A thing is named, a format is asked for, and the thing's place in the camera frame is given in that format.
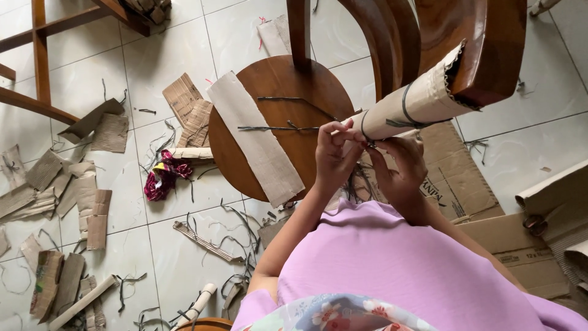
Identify person's right hand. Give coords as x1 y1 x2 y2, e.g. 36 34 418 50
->
365 136 429 208

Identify person's left hand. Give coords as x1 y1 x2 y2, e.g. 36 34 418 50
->
314 119 368 195

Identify dark grey plastic strap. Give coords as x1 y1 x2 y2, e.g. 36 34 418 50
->
360 109 379 149
385 83 454 130

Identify rolled corrugated cardboard wrap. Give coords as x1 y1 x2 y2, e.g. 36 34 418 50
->
342 40 483 153

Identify wooden chair with round seat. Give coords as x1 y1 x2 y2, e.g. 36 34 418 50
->
208 0 527 203

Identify large flattened printed carton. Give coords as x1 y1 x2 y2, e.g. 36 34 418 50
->
354 121 506 225

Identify long grey cardboard strip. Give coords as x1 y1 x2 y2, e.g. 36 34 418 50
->
206 71 307 209

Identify pink shirt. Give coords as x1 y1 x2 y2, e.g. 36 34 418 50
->
231 198 588 331

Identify pale cardboard piece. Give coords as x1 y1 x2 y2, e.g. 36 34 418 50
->
256 14 293 59

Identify ribbed corrugated cardboard piece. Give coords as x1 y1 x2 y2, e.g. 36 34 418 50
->
90 113 130 154
176 99 215 149

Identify small rolled cardboard tube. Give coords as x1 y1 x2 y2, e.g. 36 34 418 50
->
167 146 216 162

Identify floral patterned cloth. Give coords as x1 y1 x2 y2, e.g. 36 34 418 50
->
238 293 438 331

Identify printed brown cardboard piece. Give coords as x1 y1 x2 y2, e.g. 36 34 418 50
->
162 72 205 129

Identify flat brown cardboard sheet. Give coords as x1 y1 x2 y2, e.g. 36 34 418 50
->
456 212 571 300

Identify brown tape roll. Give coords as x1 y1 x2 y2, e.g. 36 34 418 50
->
523 214 548 238

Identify narrow corrugated cardboard strip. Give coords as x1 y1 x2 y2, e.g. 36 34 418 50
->
173 220 244 264

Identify red patterned cloth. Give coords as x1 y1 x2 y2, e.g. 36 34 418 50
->
143 149 194 202

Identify heap of bent cardboard sheets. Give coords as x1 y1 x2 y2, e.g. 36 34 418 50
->
514 158 588 297

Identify small cardboard scrap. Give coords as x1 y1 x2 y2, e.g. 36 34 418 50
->
220 280 249 321

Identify cardboard wrapped furniture leg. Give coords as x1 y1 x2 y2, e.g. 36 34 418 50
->
529 0 562 18

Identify round wooden stool top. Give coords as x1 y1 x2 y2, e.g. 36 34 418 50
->
176 317 234 331

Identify folded dark brown cardboard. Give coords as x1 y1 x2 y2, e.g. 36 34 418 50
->
58 97 126 145

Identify heap of torn cardboard scraps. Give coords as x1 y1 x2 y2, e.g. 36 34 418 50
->
0 144 114 252

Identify long rolled cardboard tube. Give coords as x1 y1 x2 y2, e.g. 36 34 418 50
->
48 274 119 331

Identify heap of cardboard offcuts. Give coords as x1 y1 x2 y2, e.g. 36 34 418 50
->
20 232 121 331

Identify tangle of black strap scraps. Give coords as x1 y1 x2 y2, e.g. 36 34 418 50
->
181 198 278 300

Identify cardboard tube with strap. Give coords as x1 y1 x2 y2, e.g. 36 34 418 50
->
171 282 218 331

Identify cardboard scraps on chair frame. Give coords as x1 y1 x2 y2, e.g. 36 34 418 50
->
119 0 173 25

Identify brown wooden chair frame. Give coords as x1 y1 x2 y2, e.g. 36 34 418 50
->
0 0 153 126

